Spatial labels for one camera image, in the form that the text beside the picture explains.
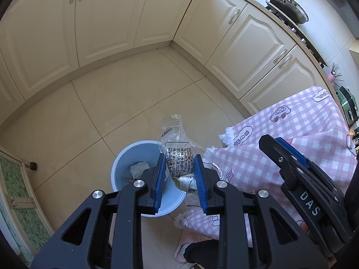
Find green glass sliding door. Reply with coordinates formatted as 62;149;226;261
0;145;54;262

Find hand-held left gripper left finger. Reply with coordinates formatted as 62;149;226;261
30;153;169;269

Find white paper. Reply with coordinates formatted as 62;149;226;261
129;161;151;180

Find pink checked tablecloth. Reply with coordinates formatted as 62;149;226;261
173;86;359;258

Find clear printed plastic bag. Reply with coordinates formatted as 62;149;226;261
158;114;223;208

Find black gas stove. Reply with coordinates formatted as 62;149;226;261
265;0;329;68

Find blue waste bin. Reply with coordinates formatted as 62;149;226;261
110;140;187;218

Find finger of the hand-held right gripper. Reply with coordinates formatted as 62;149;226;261
258;134;303;187
275;137;313;171

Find person's black trouser leg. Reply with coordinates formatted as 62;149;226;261
183;239;223;269

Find beige kitchen countertop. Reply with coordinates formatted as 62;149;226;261
201;0;352;126

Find black wok with lid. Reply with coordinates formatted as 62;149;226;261
266;0;309;24

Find pink utensil holder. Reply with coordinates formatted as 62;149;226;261
326;62;342;84

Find cream base cabinets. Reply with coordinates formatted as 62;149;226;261
0;0;337;138

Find pink slipper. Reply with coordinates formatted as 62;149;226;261
173;228;203;263

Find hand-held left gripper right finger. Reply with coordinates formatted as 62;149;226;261
193;154;328;269

